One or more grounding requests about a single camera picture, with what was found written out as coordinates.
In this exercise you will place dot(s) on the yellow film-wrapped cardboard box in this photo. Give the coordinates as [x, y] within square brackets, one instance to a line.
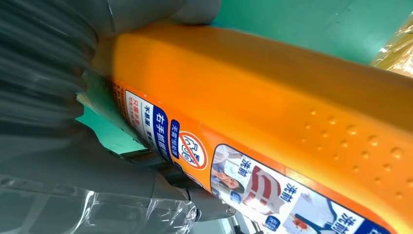
[398, 51]

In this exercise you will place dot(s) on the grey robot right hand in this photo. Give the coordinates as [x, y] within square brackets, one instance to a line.
[80, 181]

